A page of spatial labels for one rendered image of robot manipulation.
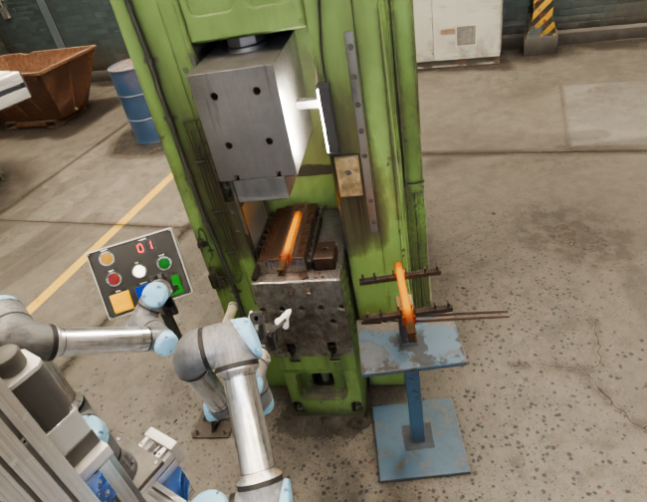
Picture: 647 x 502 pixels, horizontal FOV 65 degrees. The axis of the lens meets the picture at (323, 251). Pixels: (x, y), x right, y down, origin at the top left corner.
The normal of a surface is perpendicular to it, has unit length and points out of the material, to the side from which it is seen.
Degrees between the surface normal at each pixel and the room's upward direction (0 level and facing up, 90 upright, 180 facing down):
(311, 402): 90
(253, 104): 90
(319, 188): 90
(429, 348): 0
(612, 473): 0
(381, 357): 0
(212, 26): 90
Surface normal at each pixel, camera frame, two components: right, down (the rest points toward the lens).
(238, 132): -0.12, 0.60
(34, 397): 0.83, 0.20
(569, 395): -0.17, -0.80
